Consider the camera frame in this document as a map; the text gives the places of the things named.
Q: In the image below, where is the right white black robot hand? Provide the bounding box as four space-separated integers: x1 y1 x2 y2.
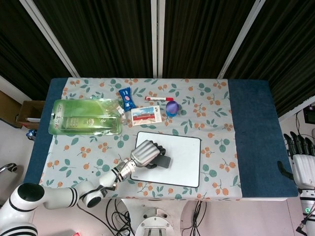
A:
277 131 315 190

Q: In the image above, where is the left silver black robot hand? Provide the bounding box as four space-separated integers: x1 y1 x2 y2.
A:
129 140 167 170

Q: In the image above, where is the dark grey board eraser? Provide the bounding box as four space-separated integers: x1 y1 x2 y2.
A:
155 155 172 169

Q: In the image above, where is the red building postcard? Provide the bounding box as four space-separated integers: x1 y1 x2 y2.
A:
130 105 162 126

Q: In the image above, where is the white dry-erase board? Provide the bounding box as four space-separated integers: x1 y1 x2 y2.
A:
130 131 202 188

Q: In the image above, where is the small clear labelled packet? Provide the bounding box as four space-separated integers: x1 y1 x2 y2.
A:
115 104 126 118

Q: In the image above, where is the purple globe on blue stand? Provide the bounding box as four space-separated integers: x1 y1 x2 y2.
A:
165 100 180 118

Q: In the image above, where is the black electronic device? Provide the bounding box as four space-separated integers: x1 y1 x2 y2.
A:
303 105 315 123

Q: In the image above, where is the blue snack packet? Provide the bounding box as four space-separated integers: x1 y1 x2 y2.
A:
119 88 137 113

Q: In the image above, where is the blue felt table cover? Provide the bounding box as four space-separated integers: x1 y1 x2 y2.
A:
23 78 299 197

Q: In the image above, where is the green plastic blister package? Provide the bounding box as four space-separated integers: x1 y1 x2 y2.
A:
48 98 124 136

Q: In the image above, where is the floral fruit-print tablecloth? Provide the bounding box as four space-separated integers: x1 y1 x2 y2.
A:
39 77 243 201

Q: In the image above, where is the open cardboard box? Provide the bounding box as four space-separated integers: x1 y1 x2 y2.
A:
16 100 46 130

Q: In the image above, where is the dark pleated curtain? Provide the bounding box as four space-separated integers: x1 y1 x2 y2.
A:
0 0 315 118

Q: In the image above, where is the chrome chair leg caster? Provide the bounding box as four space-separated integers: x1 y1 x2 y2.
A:
0 162 18 174

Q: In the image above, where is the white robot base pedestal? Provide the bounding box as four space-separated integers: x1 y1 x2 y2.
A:
120 198 207 236

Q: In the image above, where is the black floor cable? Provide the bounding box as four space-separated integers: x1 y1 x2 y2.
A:
181 200 210 236
105 199 135 236

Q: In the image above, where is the white frame post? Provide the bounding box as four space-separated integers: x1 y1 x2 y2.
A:
218 0 268 79
19 0 79 78
150 0 164 79

